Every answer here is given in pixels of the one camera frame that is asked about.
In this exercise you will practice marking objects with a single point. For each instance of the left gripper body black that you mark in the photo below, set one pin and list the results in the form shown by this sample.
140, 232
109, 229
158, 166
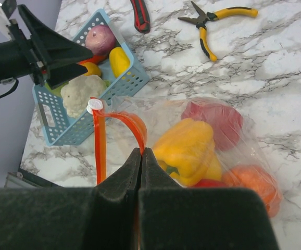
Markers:
20, 57

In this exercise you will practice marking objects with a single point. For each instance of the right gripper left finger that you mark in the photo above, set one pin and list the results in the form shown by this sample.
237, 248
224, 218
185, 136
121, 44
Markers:
100, 217

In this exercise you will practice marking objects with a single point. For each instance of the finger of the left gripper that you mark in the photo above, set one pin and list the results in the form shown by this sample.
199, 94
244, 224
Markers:
53, 49
64, 74

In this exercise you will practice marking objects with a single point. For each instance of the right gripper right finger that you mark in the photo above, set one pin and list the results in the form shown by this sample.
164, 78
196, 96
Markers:
173, 217

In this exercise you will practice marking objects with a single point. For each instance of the yellow orange fruit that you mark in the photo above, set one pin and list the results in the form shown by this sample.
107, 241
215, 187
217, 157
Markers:
92, 69

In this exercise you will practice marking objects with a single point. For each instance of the red bell pepper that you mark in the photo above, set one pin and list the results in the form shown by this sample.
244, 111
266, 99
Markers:
208, 183

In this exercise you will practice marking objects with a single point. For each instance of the blue plastic basket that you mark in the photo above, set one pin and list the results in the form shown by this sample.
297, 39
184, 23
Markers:
59, 128

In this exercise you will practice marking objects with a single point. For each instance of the yellow lemon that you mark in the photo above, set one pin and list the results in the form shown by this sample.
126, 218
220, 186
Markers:
119, 61

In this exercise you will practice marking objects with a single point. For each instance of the yellow bell pepper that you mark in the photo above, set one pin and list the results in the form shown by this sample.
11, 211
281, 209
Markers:
187, 152

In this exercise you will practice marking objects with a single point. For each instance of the clear zip bag orange zipper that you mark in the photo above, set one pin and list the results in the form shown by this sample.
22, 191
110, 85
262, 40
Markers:
149, 119

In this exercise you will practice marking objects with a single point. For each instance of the red apple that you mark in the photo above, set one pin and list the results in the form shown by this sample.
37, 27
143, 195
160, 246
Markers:
226, 121

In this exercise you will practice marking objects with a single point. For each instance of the white green cauliflower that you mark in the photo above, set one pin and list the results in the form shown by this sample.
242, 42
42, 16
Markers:
76, 93

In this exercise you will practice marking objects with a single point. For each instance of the orange carrot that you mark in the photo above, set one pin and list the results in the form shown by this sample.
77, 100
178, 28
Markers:
96, 59

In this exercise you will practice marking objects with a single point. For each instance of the purple onion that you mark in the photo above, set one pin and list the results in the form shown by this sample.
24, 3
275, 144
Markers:
100, 40

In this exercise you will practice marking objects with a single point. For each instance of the red black utility knife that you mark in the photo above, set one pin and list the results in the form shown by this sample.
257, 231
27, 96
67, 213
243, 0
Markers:
141, 16

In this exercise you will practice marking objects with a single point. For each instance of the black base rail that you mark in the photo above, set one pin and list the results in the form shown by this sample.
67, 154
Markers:
25, 179

